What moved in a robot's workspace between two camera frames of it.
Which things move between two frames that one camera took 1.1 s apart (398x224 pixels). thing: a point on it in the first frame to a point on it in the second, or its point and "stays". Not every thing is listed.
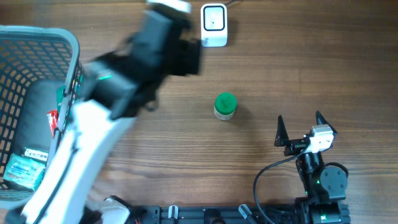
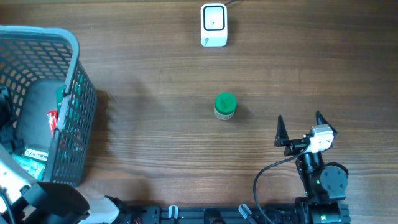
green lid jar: [225, 105] stays
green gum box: [38, 155] stays
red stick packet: [52, 116] stays
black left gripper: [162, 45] to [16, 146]
